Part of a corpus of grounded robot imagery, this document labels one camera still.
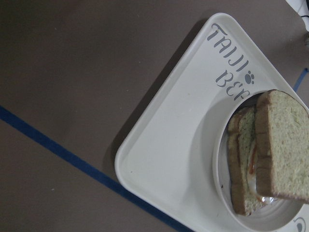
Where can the bread slice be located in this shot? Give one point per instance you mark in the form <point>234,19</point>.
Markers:
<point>282,143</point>
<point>241,134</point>

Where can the white round plate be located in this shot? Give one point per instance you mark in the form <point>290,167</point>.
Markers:
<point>281,216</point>

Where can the cream bear tray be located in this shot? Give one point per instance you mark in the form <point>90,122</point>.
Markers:
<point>166,159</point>

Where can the fried egg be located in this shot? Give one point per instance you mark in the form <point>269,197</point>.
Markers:
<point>251,171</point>

